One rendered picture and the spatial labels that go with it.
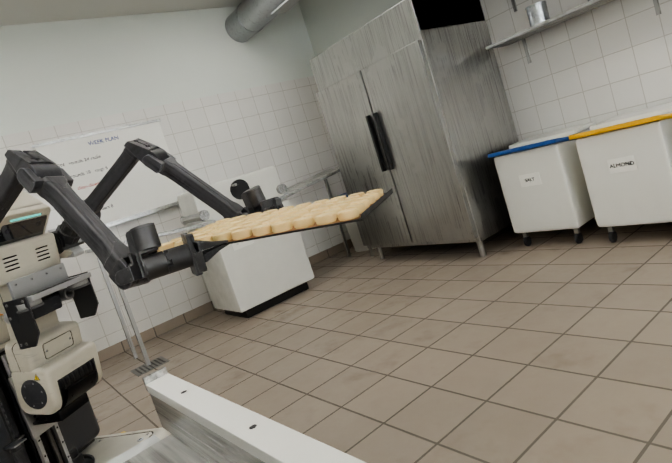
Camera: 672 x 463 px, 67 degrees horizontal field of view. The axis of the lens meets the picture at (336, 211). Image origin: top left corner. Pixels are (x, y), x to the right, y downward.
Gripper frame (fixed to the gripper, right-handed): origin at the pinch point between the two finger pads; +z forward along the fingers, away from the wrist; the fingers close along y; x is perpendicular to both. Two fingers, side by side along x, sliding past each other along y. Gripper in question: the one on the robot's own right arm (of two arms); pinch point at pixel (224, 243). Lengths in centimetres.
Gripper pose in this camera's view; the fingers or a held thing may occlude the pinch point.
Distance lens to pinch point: 129.3
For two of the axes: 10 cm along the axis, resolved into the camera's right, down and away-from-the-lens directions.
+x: -4.6, 0.0, 8.9
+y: -2.5, -9.6, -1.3
